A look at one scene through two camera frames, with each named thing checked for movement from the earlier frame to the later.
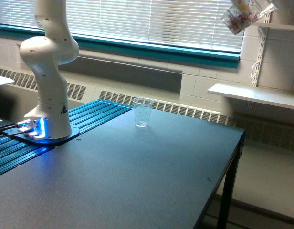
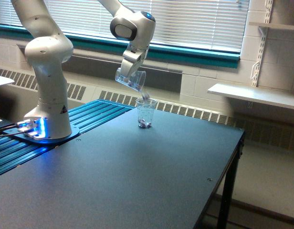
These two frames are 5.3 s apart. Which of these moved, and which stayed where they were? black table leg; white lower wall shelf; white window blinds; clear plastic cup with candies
Moved: clear plastic cup with candies
Stayed: black table leg; white lower wall shelf; white window blinds
